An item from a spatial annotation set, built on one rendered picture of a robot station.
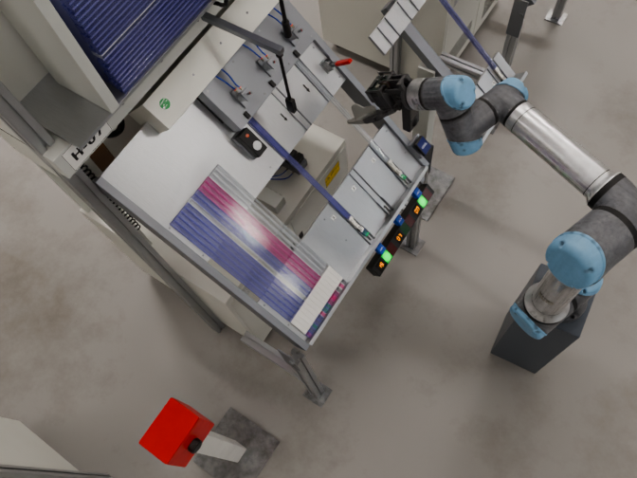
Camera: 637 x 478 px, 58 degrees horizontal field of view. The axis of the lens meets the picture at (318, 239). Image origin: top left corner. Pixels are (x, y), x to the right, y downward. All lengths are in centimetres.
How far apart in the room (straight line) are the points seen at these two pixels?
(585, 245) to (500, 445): 123
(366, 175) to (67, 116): 84
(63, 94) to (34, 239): 171
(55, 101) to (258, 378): 143
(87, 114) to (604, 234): 107
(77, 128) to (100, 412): 153
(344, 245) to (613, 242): 73
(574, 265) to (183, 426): 103
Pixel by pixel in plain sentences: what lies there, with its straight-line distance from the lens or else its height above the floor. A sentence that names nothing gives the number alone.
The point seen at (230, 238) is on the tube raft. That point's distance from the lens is 150.
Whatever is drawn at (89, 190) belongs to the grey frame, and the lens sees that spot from 144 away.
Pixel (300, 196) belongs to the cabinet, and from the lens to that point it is 193.
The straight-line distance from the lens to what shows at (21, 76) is 136.
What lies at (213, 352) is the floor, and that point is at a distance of 246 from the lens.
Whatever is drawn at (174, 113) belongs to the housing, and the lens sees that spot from 140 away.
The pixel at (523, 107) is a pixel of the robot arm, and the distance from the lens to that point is 144.
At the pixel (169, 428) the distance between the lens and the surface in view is 163.
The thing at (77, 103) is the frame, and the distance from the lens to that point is 131.
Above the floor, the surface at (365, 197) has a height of 79.
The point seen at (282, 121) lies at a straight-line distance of 159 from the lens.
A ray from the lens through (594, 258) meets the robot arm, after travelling 128.
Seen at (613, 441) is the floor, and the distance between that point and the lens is 246.
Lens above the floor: 230
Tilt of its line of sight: 65 degrees down
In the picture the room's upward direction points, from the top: 14 degrees counter-clockwise
